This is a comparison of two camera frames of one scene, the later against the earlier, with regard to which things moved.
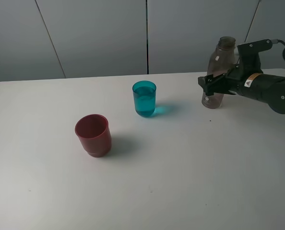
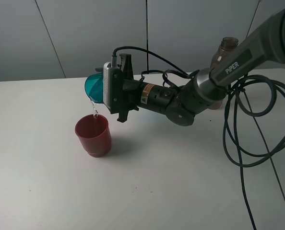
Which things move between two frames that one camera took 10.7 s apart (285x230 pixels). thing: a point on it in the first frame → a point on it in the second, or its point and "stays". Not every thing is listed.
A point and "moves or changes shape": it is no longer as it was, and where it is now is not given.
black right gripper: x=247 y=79 → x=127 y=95
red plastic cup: x=94 y=132 stays
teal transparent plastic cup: x=144 y=93 moves or changes shape
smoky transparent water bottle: x=222 y=59 stays
